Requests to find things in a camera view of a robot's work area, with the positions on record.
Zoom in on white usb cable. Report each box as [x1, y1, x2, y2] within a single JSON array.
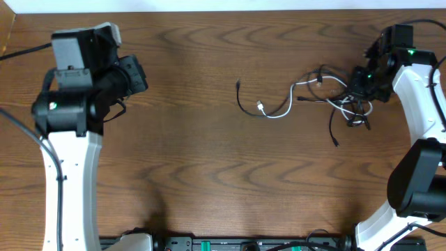
[[256, 75, 374, 126]]

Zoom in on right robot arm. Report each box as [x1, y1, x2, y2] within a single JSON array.
[[338, 21, 445, 250]]

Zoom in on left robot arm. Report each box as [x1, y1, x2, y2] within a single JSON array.
[[31, 22, 148, 250]]

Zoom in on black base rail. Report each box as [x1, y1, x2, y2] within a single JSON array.
[[100, 231, 427, 251]]

